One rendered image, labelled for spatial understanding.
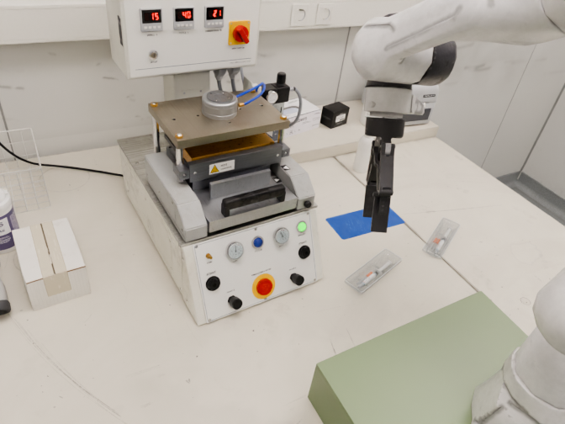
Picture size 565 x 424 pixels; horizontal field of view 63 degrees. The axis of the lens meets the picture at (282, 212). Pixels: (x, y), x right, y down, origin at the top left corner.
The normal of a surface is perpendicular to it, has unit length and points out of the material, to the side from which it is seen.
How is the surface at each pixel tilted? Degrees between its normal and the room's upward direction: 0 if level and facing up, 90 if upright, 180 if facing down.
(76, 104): 90
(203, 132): 0
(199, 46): 90
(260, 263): 65
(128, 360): 0
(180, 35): 90
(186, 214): 40
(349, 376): 2
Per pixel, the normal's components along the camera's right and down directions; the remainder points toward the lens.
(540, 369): -0.94, 0.17
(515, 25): -0.47, 0.78
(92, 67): 0.47, 0.58
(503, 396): -0.65, -0.46
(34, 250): 0.14, -0.79
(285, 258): 0.51, 0.19
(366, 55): -0.74, 0.28
